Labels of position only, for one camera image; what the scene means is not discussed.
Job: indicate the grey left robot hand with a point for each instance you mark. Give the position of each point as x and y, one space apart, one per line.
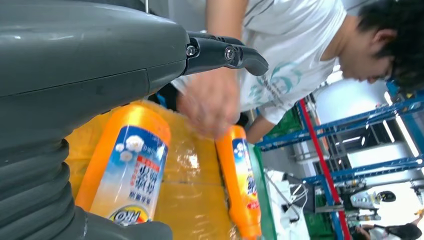
82 56

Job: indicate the orange detergent bottle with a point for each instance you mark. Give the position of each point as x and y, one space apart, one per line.
228 185
109 149

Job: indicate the green plastic crate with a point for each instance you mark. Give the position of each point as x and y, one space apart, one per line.
286 124

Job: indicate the red steel beam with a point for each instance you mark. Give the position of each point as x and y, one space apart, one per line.
318 149

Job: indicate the dark tablet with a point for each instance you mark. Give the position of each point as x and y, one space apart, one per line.
304 198

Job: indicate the blue steel rack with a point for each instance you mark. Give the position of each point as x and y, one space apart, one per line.
364 121

